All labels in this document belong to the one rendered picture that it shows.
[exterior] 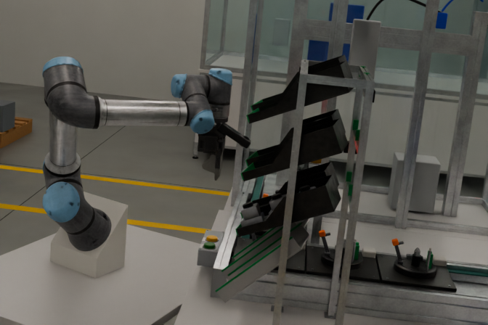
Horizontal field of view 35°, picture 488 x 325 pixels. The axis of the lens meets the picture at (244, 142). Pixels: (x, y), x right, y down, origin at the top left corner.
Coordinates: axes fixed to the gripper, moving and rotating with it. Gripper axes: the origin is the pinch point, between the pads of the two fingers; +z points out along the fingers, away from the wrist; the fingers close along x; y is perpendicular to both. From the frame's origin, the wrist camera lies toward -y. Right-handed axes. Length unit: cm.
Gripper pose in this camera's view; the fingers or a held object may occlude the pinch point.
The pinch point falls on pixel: (218, 176)
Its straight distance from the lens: 254.6
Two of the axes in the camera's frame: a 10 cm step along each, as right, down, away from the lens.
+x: -0.8, 2.1, -9.7
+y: -9.9, -1.1, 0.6
